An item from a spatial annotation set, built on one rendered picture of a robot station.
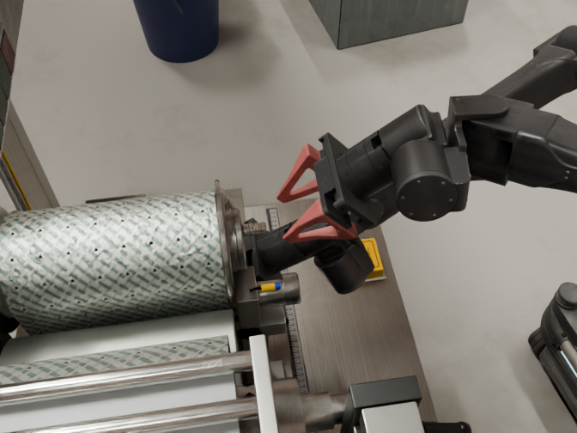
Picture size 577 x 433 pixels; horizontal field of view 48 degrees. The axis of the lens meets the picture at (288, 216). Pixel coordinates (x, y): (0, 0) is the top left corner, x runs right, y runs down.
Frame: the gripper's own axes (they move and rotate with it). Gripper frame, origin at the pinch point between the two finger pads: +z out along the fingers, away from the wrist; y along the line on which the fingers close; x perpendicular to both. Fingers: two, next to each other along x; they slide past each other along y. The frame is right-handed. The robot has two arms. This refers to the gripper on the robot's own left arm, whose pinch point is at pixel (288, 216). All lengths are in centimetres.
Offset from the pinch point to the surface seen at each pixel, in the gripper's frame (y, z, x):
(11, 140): 77, 83, -6
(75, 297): -6.5, 20.0, 14.2
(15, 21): 59, 39, 18
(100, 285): -6.1, 16.9, 13.2
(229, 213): 1.1, 5.0, 4.5
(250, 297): -5.7, 9.1, -2.5
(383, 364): -3.3, 12.6, -39.1
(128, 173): 125, 115, -69
